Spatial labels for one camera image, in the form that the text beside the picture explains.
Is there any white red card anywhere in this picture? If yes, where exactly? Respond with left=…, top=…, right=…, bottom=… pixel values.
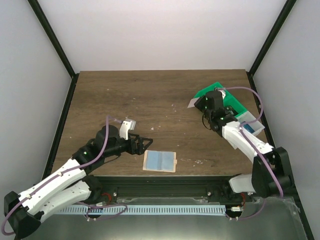
left=187, top=97, right=199, bottom=108

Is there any beige leather card holder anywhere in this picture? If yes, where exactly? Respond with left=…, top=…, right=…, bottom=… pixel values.
left=142, top=150, right=178, bottom=173

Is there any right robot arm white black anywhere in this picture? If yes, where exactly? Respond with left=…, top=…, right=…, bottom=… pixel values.
left=194, top=88, right=294, bottom=198

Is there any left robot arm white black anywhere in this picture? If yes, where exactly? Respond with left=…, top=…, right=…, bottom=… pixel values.
left=1, top=121, right=153, bottom=239

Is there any green plastic bin middle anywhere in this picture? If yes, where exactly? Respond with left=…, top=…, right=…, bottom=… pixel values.
left=223, top=95, right=248, bottom=118

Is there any green plastic bin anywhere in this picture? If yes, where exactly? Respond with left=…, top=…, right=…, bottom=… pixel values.
left=193, top=81, right=232, bottom=99
left=223, top=95, right=248, bottom=118

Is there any green plastic bin far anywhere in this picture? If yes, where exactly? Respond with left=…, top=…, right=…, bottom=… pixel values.
left=193, top=81, right=232, bottom=99

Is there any white plastic bin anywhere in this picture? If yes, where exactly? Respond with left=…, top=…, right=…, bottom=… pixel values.
left=236, top=111, right=265, bottom=136

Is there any metal sheet front panel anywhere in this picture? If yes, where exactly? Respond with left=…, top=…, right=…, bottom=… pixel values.
left=28, top=199, right=309, bottom=240

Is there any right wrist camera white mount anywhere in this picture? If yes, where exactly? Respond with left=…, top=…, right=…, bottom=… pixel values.
left=214, top=87, right=226, bottom=100

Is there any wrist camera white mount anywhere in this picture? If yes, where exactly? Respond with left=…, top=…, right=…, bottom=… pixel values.
left=119, top=118, right=136, bottom=140
left=214, top=87, right=226, bottom=100

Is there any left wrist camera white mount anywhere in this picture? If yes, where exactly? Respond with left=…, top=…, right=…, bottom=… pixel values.
left=119, top=118, right=136, bottom=140

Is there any black frame side rail right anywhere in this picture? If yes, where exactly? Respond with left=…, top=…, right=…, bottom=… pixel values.
left=246, top=72, right=276, bottom=147

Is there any black frame side rail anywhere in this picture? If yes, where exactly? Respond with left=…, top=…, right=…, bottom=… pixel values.
left=246, top=72, right=276, bottom=147
left=42, top=73, right=80, bottom=180

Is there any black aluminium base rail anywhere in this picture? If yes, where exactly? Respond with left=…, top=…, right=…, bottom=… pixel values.
left=84, top=176, right=243, bottom=204

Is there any black frame side rail left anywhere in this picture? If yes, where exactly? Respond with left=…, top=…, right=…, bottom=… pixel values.
left=42, top=73, right=80, bottom=180

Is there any light blue slotted cable duct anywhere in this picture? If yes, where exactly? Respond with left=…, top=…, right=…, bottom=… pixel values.
left=59, top=204, right=226, bottom=216

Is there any black frame post right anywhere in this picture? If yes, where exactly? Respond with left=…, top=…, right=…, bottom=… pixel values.
left=248, top=0, right=297, bottom=76

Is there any black frame post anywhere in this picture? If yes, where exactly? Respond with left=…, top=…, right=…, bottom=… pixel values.
left=248, top=0, right=297, bottom=76
left=27, top=0, right=76, bottom=79

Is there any black frame post left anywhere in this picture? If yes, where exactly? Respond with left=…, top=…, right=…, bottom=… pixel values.
left=27, top=0, right=76, bottom=79

